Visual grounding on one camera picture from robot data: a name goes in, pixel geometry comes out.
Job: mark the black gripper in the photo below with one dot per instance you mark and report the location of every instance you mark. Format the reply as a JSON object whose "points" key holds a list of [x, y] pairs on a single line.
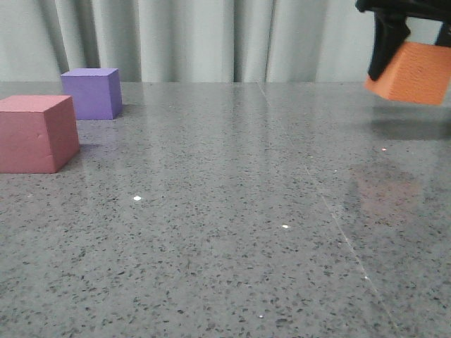
{"points": [[391, 29]]}

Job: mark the orange foam cube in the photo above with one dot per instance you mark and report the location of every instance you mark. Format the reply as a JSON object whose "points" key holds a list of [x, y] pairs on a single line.
{"points": [[418, 73]]}

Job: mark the grey-green curtain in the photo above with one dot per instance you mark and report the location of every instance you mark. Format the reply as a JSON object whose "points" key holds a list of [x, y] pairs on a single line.
{"points": [[187, 41]]}

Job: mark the purple foam cube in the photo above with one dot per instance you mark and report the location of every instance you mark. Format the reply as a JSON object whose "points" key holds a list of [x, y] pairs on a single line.
{"points": [[96, 92]]}

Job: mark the red foam cube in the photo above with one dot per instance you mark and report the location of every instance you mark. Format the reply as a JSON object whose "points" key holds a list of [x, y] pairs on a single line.
{"points": [[38, 133]]}

